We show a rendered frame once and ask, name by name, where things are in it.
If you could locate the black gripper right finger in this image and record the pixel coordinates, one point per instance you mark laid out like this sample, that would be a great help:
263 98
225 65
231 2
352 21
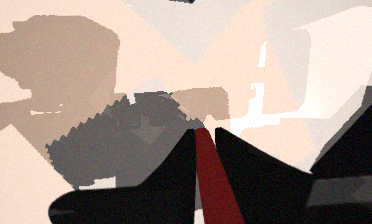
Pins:
269 191

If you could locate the red peg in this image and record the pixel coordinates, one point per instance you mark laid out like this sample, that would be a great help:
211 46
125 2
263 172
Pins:
219 204

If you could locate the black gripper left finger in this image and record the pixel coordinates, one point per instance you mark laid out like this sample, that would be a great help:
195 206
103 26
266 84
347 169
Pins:
167 196

